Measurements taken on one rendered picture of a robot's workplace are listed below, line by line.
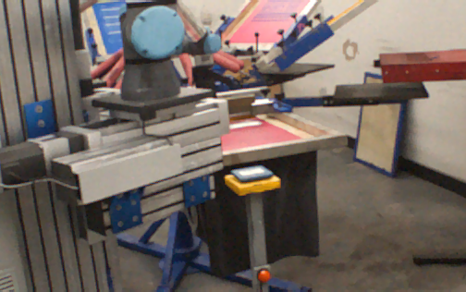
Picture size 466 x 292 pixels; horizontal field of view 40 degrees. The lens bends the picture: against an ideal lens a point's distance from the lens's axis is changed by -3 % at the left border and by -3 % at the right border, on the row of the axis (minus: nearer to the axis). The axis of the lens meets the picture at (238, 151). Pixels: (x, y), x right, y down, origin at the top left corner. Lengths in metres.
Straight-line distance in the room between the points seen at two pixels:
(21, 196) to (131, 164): 0.35
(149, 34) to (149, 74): 0.18
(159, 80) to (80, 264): 0.54
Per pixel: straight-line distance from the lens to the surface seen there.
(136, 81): 1.59
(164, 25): 1.44
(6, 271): 1.62
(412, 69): 3.09
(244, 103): 2.68
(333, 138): 2.21
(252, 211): 1.94
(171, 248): 3.47
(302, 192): 2.32
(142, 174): 1.43
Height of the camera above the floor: 1.51
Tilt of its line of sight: 14 degrees down
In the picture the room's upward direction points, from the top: 5 degrees counter-clockwise
